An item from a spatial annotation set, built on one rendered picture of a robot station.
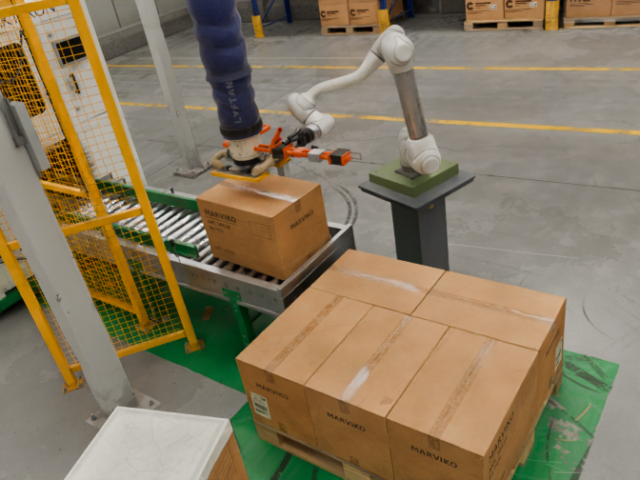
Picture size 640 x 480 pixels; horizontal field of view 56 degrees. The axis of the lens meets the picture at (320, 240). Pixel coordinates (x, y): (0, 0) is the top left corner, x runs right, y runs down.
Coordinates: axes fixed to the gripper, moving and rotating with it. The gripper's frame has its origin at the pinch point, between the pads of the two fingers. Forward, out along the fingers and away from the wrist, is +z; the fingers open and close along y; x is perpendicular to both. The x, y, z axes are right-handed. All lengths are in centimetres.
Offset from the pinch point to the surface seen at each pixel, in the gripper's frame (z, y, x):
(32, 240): 109, 2, 62
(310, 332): 52, 67, -38
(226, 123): 10.8, -17.1, 26.2
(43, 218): 101, -5, 62
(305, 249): 5, 56, -3
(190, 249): 25, 60, 69
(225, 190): 7, 26, 45
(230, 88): 8.0, -34.7, 19.7
